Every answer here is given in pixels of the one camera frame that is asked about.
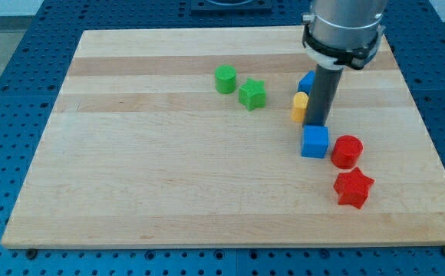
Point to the green star block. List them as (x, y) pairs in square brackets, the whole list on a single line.
[(252, 94)]

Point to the green cylinder block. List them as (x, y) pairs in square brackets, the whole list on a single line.
[(225, 79)]

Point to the wooden board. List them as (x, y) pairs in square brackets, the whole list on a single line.
[(141, 151)]

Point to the red cylinder block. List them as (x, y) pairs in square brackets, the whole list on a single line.
[(346, 152)]

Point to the yellow block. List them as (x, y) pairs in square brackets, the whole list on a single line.
[(299, 107)]

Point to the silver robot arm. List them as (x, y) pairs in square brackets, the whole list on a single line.
[(343, 33)]

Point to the blue block behind rod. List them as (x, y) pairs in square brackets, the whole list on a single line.
[(305, 84)]

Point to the red star block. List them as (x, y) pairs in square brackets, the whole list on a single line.
[(353, 188)]

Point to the blue cube block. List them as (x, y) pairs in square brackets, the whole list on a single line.
[(315, 141)]

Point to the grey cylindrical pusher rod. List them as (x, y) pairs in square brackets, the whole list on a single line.
[(321, 96)]

